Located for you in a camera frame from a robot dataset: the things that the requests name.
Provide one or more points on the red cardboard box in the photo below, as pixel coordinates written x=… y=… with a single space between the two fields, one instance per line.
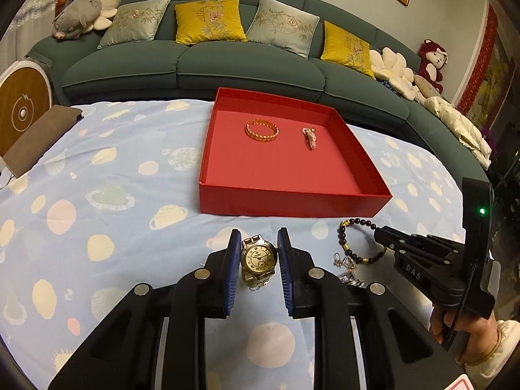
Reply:
x=284 y=170

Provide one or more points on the gold and silver wristwatch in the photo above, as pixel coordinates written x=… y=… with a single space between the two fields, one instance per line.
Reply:
x=258 y=256

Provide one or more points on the silver tinsel garland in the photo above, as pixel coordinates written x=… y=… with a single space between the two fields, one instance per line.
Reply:
x=34 y=10

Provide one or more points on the red monkey plush toy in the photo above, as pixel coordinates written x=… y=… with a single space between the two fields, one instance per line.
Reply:
x=430 y=69

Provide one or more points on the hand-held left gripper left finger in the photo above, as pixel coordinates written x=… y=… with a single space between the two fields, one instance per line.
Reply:
x=233 y=272

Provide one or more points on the red bordered wall hanging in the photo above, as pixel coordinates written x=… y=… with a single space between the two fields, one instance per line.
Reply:
x=491 y=40

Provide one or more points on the person's right hand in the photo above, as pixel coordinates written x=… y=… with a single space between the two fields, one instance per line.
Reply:
x=475 y=341

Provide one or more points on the yellow embroidered cushion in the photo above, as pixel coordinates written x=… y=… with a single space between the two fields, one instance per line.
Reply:
x=211 y=20
x=345 y=46

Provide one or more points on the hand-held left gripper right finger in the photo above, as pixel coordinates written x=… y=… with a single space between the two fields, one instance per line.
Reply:
x=284 y=272

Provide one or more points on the white exercise machine wooden disc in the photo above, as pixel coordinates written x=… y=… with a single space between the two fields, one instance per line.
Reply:
x=24 y=89

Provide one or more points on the grey pig plush toy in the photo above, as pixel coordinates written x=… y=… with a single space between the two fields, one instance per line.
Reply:
x=77 y=14

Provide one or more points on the blue planet print cloth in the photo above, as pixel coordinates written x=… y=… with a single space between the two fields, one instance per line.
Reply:
x=122 y=211

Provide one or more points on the gold wrist bangle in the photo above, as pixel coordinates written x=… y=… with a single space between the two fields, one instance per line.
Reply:
x=499 y=339

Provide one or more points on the person's right forearm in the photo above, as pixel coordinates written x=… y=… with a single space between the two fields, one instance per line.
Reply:
x=508 y=357

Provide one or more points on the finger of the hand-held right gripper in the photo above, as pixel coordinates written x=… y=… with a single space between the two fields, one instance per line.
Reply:
x=438 y=243
x=418 y=254

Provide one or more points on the dark green sofa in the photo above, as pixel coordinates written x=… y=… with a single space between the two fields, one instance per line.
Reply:
x=243 y=65

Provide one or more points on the white flower-shaped cushion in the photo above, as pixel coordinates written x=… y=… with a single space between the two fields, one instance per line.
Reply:
x=390 y=65

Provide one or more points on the grey-blue embroidered cushion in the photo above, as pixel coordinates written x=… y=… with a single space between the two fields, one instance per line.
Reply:
x=134 y=22
x=280 y=24

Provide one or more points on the small brown pillow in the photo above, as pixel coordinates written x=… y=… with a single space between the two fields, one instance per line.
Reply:
x=422 y=86

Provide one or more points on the cream quilted blanket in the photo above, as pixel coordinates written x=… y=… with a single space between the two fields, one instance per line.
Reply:
x=451 y=118

